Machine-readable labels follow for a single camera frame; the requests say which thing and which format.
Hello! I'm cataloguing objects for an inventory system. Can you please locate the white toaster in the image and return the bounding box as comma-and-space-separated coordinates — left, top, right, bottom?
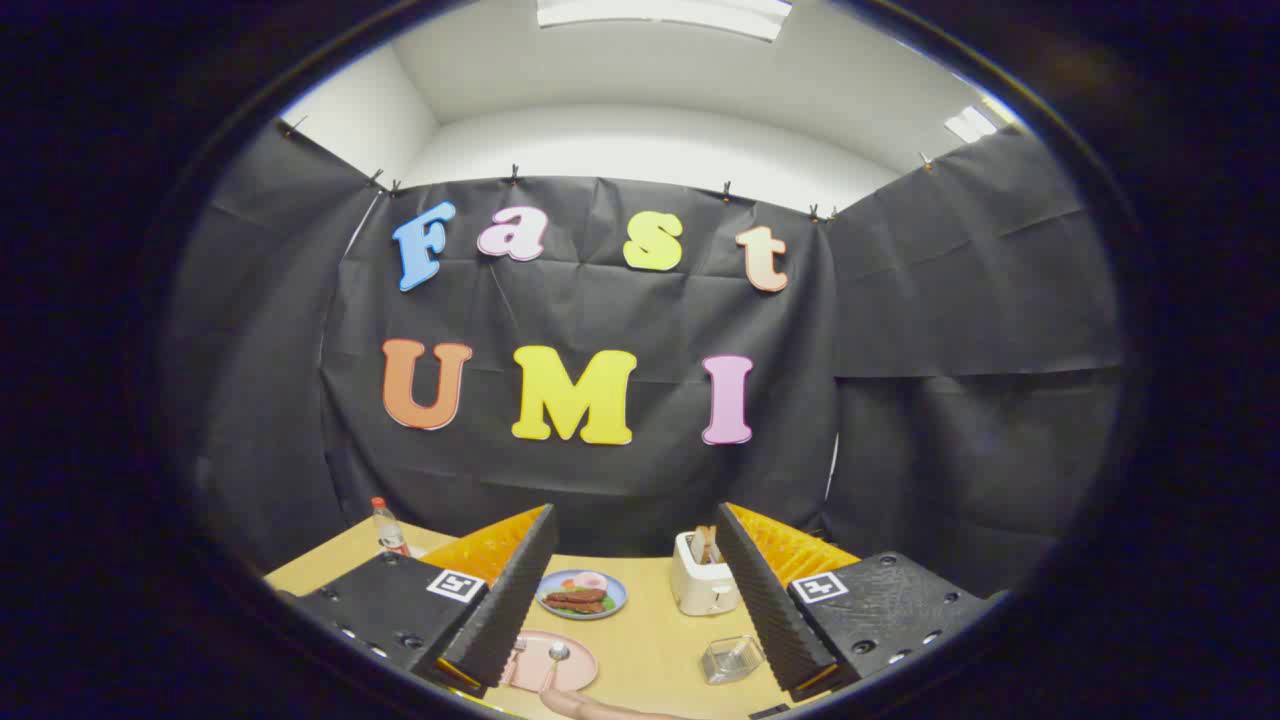
672, 531, 743, 617

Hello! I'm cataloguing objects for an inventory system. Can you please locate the metal wire basket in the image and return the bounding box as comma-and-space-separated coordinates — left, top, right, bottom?
700, 635, 766, 685

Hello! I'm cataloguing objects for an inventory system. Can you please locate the small ceiling light panel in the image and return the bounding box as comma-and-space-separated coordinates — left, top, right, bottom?
944, 105, 999, 144

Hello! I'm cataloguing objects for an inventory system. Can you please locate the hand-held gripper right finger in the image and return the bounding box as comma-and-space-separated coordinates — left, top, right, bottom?
714, 501, 1001, 703

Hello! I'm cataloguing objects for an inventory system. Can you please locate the water bottle with red cap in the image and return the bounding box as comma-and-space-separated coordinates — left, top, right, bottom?
371, 497, 411, 558

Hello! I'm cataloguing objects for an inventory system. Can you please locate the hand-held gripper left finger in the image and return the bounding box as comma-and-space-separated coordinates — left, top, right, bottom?
290, 503, 561, 699

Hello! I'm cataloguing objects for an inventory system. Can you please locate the blue plate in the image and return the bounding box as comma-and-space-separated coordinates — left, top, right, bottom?
536, 569, 628, 621

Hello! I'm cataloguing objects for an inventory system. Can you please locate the pink plate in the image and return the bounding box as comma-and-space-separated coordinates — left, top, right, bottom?
500, 630, 599, 693

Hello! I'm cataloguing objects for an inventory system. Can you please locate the large ceiling light panel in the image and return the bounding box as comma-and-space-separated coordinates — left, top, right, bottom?
537, 0, 793, 42

